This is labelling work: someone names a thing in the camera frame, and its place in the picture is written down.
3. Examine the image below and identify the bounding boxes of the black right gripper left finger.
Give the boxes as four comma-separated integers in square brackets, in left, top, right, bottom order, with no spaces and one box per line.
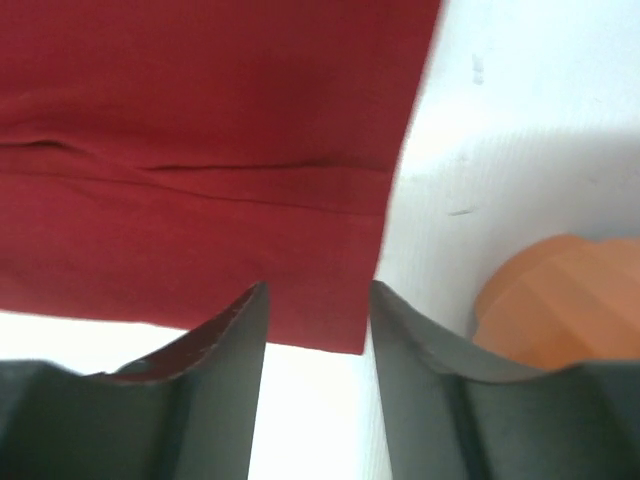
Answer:
[1,283,269,479]

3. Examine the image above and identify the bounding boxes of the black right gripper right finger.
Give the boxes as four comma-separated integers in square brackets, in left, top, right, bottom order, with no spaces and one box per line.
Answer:
[369,281,639,479]

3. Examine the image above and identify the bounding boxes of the red t-shirt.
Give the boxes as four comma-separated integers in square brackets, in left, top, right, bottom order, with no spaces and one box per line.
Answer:
[1,1,440,353]

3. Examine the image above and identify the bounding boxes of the orange plastic laundry basket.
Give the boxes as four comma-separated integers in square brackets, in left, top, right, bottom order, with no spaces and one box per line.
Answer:
[473,234,639,370]

